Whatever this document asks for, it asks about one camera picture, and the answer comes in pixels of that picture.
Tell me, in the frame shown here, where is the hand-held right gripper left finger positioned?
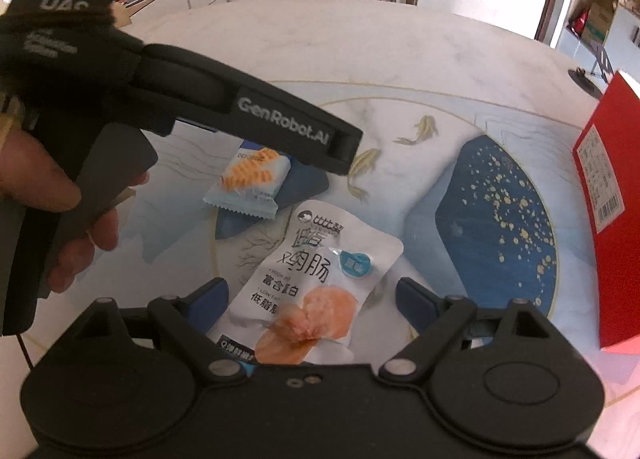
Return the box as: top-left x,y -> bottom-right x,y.
80,277 -> 249,380

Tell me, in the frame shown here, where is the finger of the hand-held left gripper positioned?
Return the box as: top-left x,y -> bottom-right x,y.
325,119 -> 364,176

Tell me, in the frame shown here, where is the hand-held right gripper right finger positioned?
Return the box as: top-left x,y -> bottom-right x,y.
378,277 -> 556,380

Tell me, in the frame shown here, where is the blue snack packet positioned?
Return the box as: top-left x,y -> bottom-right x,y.
203,146 -> 292,220

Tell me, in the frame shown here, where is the white sausage packet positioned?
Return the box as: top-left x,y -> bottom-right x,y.
220,199 -> 404,366

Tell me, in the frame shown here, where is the red cardboard box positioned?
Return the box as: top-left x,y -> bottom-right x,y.
571,70 -> 640,356

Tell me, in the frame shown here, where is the white marble desktop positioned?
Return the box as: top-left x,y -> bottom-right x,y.
0,1 -> 640,459

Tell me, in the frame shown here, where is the person's left hand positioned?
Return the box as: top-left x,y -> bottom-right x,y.
0,128 -> 151,292

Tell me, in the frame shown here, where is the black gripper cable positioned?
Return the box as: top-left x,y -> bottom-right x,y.
14,331 -> 38,372

